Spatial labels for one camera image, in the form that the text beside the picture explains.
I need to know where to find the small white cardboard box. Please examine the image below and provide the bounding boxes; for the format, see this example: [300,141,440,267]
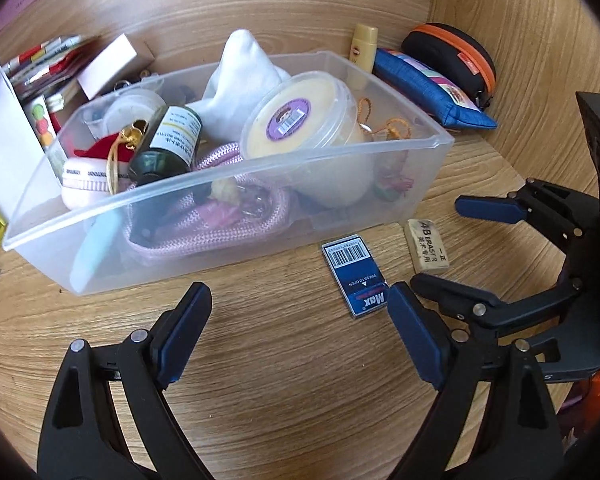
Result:
[78,34,155,100]

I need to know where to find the blue staples box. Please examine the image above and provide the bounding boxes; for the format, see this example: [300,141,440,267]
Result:
[322,234,388,318]

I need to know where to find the black orange zipper case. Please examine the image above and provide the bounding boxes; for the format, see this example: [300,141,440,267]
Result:
[401,22,498,110]

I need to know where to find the blue patchwork pouch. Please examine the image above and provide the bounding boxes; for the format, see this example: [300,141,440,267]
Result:
[374,49,498,130]

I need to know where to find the stack of books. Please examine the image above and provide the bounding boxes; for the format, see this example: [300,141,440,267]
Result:
[0,32,102,162]

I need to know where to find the yellow lotion tube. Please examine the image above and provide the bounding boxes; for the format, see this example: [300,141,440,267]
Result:
[347,24,378,91]

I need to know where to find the dark green glass bottle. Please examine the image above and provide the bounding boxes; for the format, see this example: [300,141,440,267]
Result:
[129,105,202,186]

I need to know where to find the white round plastic jar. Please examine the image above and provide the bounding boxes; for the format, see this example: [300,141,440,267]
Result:
[100,89,166,136]

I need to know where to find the white drawstring cloth pouch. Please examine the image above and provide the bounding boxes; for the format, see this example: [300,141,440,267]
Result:
[188,29,290,144]

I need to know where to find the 4B eraser block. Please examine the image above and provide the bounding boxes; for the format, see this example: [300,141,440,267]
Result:
[404,219,450,274]

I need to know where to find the clear plastic storage bin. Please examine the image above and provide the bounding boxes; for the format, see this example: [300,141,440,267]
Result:
[3,51,454,296]

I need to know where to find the light blue small bottle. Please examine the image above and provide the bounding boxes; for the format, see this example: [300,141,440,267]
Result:
[69,209,124,295]

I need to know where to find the orange jacket sleeve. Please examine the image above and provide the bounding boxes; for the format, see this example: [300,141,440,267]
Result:
[557,370,600,443]

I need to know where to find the pink braided rope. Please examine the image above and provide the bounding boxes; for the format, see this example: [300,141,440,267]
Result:
[121,141,294,264]

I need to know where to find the beige cream plastic tub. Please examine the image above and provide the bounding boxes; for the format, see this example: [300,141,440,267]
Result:
[239,70,373,208]

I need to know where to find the pink round compact case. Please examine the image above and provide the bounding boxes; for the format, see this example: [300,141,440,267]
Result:
[61,157,109,210]

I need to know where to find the clear bowl with clips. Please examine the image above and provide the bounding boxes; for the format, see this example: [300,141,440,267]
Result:
[112,70,164,96]

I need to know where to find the small yellow gourd charm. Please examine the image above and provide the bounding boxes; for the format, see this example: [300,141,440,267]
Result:
[355,96,414,204]

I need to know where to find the red velvet gold-ribbon pouch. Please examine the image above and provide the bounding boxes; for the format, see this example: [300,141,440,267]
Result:
[72,118,150,196]

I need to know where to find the beige spiral seashell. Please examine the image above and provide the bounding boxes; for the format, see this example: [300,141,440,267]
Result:
[210,177,242,206]

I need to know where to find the white paper stand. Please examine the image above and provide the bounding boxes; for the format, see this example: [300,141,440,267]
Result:
[0,65,43,221]

